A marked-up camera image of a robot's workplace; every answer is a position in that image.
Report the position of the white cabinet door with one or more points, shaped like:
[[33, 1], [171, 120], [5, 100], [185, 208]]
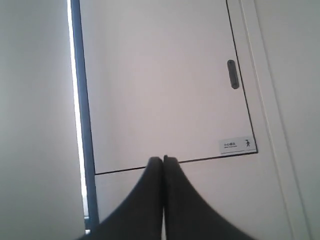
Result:
[[158, 82]]

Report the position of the blue window frame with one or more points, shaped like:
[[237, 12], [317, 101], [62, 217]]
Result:
[[82, 115]]

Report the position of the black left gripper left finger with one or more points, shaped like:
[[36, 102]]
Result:
[[140, 215]]

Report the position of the grey recessed door handle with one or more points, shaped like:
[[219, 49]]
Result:
[[233, 76]]

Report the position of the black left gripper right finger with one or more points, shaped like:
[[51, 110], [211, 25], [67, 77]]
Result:
[[187, 214]]

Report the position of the white warning label sticker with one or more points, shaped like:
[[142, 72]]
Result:
[[237, 145]]

